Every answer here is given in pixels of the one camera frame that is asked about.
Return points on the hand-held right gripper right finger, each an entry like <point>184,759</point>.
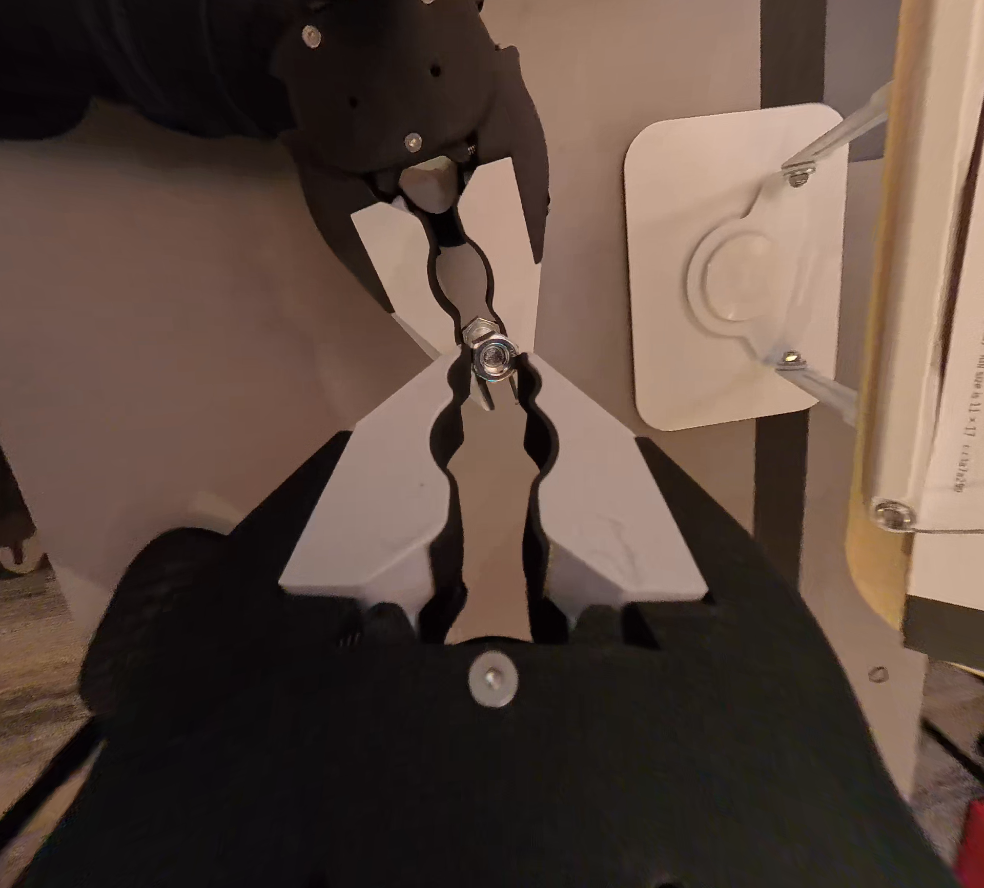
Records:
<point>615,511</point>

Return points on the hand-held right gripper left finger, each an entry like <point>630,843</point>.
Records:
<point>377,504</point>

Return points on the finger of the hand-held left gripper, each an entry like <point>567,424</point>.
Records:
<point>511,250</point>
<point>400,265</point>

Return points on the silver hex nut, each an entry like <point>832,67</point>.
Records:
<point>478,328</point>

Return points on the silver hex bolt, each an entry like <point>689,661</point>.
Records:
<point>492,359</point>

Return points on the person's left forearm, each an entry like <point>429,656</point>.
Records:
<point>69,4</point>

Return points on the person's left hand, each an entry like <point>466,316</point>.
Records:
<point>223,19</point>

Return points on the white stand with wooden board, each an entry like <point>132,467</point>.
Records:
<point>669,211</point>

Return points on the black dimpled wrist rest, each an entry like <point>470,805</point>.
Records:
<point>154,596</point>

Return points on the printed instruction sheet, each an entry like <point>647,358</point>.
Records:
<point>970,404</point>

